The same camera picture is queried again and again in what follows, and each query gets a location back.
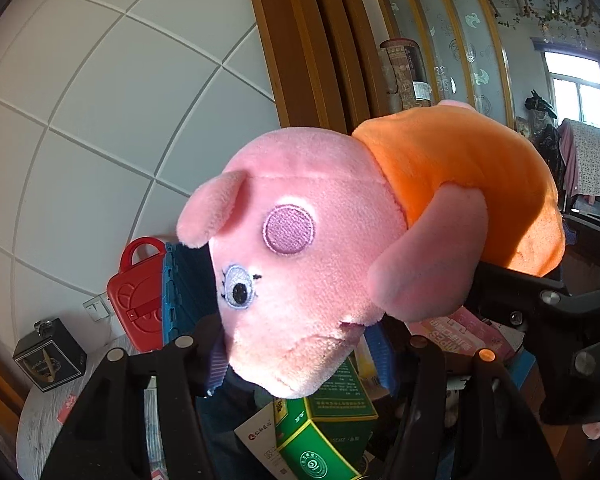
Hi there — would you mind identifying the grey wood-grain desktop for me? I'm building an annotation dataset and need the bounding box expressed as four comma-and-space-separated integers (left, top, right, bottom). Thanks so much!
15, 332, 171, 480

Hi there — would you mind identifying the hanging vine decoration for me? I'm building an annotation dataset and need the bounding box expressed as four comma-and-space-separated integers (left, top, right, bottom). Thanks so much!
485, 0, 600, 41

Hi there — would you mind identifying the white green booklet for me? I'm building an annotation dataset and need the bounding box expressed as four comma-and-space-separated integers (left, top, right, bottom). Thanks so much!
234, 407, 301, 480

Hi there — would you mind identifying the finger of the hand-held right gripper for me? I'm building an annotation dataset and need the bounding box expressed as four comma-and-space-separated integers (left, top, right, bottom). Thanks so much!
562, 211, 600, 236
472, 259, 573, 323

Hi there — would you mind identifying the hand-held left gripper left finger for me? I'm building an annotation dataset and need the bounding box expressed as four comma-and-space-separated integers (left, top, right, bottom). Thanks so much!
40, 312, 227, 480

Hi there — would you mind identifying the green carton with yellow border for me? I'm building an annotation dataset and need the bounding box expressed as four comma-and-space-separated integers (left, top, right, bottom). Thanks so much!
275, 355, 379, 480

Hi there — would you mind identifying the red toy case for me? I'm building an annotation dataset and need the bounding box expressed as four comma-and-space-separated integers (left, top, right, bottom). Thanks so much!
106, 236, 167, 353

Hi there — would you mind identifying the frosted glass wooden partition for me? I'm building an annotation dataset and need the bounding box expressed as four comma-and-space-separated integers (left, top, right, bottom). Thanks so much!
365, 0, 516, 131

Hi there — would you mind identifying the wooden door frame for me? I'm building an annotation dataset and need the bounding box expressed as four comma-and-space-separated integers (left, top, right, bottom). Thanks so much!
242, 0, 396, 133

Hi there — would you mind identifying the floral cloth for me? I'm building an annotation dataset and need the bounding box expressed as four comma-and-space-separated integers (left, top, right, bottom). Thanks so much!
562, 119, 600, 201

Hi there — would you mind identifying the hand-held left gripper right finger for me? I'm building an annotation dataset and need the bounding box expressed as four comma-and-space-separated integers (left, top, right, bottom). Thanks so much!
366, 320, 561, 480

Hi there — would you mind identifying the blue plastic crate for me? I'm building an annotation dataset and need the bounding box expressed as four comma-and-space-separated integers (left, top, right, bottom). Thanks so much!
145, 241, 538, 480

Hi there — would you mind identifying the black plastic bag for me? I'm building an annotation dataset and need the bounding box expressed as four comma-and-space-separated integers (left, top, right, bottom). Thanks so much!
527, 122, 563, 181

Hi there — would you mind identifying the bright window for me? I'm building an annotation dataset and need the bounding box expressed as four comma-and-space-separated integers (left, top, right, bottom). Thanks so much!
540, 50, 600, 131

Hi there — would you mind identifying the pink garment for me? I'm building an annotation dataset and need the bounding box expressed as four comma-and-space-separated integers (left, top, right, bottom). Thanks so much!
557, 122, 578, 196

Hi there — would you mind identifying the rolled patterned carpet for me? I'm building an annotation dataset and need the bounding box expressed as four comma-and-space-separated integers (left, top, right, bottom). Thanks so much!
378, 37, 431, 111

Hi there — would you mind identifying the black gift box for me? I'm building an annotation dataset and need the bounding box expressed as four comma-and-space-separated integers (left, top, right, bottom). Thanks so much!
12, 317, 87, 393

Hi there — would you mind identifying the pink wipes packet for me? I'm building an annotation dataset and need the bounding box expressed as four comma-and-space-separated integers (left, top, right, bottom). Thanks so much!
405, 305, 526, 366

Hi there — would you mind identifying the small red card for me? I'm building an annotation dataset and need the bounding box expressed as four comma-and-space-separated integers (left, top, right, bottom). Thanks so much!
57, 394, 81, 420

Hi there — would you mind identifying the pink pig plush toy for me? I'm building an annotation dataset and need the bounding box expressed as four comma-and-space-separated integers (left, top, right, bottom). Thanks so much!
176, 99, 567, 401

